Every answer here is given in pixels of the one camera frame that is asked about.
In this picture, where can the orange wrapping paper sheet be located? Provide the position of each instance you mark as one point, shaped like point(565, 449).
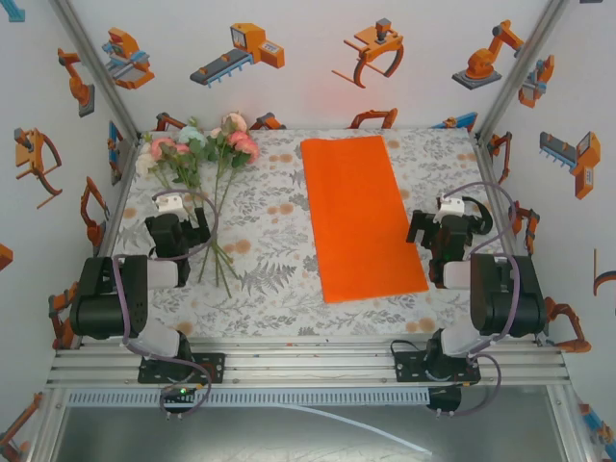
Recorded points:
point(361, 216)

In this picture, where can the white fake flower stem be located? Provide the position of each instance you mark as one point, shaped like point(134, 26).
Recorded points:
point(143, 164)

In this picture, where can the pink fake rose stem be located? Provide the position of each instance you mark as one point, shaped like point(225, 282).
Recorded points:
point(246, 144)
point(162, 147)
point(234, 121)

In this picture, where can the light blue fake flower stem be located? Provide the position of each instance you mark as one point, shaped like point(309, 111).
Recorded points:
point(189, 136)

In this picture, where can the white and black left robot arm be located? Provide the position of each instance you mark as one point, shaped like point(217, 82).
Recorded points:
point(96, 308)

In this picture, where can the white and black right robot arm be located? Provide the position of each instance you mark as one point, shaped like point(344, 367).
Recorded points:
point(505, 298)

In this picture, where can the floral patterned tablecloth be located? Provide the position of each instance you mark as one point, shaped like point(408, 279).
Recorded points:
point(269, 192)

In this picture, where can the small circuit board green light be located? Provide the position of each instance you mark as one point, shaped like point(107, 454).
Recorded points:
point(180, 392)

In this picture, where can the black adapter box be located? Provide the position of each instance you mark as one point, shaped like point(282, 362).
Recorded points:
point(445, 398)

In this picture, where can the thin white tube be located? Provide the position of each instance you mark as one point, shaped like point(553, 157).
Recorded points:
point(385, 433)

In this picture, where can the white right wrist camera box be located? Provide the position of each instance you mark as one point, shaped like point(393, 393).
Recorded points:
point(452, 208)

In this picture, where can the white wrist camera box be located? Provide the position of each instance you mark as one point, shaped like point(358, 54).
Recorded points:
point(452, 208)
point(169, 204)

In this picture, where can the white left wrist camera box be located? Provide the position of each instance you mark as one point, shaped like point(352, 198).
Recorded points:
point(169, 204)

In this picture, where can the aluminium side rail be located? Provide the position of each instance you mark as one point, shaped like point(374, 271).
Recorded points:
point(111, 226)
point(487, 168)

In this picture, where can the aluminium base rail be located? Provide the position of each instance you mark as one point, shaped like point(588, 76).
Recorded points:
point(308, 366)

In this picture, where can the aluminium frame post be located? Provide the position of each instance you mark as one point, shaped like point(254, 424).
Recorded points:
point(98, 72)
point(517, 72)

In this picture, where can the aluminium frame leg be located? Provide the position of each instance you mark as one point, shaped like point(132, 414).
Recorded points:
point(570, 423)
point(45, 423)

